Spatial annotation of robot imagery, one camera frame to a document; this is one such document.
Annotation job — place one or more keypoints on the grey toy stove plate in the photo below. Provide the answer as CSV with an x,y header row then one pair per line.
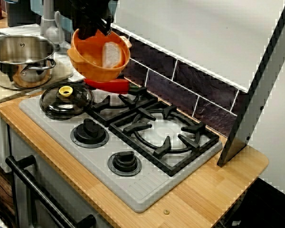
x,y
133,190

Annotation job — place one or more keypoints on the dark grey side panel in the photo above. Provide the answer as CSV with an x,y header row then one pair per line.
x,y
251,95

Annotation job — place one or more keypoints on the brass screw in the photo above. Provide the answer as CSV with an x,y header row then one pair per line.
x,y
166,211

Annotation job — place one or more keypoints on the dark tile backsplash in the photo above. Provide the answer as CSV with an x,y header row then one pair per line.
x,y
204,95

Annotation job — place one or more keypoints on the teal box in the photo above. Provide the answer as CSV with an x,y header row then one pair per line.
x,y
66,23

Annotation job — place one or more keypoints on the glass lid with yellow knob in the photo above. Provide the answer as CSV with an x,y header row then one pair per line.
x,y
66,107

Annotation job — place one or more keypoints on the black box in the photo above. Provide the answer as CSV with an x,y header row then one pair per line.
x,y
23,14

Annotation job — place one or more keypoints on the grey toy faucet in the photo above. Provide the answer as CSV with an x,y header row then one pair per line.
x,y
48,26

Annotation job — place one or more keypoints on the black burner grate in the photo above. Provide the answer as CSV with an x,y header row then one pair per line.
x,y
194,128
128,101

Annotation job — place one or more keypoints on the black stove knob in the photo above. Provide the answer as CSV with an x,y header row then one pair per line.
x,y
89,133
124,164

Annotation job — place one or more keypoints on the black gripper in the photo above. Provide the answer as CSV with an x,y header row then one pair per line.
x,y
90,12

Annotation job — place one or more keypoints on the orange plastic toy pot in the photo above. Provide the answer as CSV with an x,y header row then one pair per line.
x,y
95,71

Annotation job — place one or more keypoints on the white cloth piece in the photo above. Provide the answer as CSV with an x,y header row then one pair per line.
x,y
111,54

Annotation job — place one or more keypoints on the wooden countertop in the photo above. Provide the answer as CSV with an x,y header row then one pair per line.
x,y
204,190

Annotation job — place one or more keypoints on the stainless steel pot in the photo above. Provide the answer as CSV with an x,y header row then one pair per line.
x,y
14,47

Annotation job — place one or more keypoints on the light wooden cutting board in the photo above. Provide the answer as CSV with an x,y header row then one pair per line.
x,y
61,71

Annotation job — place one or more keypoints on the white ribbed drainboard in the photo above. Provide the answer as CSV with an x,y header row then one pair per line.
x,y
61,57

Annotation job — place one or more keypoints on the white toy kitchen cabinet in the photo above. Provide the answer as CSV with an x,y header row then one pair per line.
x,y
61,180

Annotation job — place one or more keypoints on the red toy pepper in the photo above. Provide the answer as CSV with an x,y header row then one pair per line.
x,y
109,85

